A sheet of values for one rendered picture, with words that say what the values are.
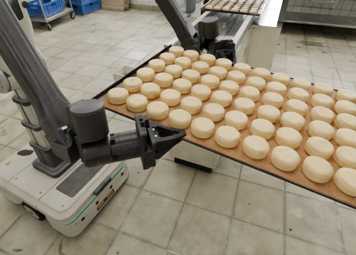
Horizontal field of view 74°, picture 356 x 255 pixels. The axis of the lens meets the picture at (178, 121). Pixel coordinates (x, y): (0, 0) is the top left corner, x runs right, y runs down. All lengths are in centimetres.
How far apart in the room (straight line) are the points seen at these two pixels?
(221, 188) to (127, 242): 66
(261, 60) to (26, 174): 170
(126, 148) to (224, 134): 20
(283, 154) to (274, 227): 113
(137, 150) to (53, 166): 108
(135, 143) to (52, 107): 17
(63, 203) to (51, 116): 93
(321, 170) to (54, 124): 50
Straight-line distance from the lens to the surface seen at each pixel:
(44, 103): 51
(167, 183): 166
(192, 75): 67
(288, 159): 49
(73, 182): 146
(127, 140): 46
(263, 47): 186
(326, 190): 50
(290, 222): 165
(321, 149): 54
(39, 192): 150
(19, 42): 54
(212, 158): 157
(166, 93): 59
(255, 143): 49
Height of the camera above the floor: 133
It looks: 39 degrees down
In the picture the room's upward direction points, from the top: straight up
